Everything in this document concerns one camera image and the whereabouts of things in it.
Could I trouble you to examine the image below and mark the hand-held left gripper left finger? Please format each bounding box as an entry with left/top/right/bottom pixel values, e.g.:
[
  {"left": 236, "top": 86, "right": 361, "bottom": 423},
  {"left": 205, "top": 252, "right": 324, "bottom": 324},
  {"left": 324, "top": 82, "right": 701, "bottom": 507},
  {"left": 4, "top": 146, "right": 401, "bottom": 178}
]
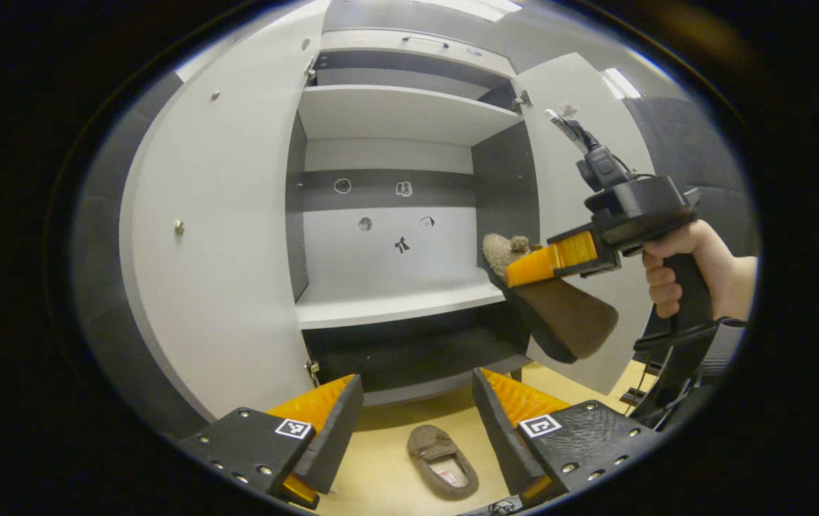
[{"left": 178, "top": 373, "right": 365, "bottom": 510}]

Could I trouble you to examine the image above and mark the brown fuzzy shoe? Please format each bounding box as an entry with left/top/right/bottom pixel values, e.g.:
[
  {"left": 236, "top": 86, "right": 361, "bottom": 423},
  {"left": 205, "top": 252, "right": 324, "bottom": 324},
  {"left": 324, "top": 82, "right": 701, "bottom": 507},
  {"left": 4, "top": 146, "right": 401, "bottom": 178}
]
[
  {"left": 407, "top": 424, "right": 480, "bottom": 501},
  {"left": 482, "top": 233, "right": 619, "bottom": 364}
]

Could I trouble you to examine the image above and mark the black backdrop cloth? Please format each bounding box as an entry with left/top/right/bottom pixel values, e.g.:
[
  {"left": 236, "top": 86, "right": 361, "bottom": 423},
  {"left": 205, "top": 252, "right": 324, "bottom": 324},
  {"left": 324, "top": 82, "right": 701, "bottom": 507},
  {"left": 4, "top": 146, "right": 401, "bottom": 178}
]
[{"left": 72, "top": 72, "right": 757, "bottom": 438}]

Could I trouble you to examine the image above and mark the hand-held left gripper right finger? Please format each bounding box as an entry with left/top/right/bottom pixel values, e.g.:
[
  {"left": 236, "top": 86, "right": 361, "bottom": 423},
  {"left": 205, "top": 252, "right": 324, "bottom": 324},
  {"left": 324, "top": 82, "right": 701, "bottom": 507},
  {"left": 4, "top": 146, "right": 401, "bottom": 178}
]
[{"left": 472, "top": 368, "right": 661, "bottom": 506}]

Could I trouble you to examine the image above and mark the small ceiling light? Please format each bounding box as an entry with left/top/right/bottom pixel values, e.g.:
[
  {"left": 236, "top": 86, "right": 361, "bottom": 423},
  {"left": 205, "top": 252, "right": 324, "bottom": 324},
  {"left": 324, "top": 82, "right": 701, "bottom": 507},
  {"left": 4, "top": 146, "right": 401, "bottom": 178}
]
[{"left": 599, "top": 67, "right": 643, "bottom": 101}]

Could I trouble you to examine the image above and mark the grey cabinet door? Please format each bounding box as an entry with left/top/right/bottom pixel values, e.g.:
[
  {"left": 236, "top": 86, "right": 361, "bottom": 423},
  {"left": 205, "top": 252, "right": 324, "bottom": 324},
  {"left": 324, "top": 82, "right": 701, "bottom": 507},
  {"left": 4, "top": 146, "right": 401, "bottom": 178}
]
[
  {"left": 517, "top": 52, "right": 657, "bottom": 395},
  {"left": 119, "top": 0, "right": 331, "bottom": 420}
]

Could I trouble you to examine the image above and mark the large ceiling light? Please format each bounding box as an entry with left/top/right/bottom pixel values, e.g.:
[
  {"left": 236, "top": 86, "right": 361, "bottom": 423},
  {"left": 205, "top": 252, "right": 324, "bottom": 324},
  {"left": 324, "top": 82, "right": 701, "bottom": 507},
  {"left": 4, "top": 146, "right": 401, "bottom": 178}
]
[{"left": 409, "top": 0, "right": 525, "bottom": 22}]

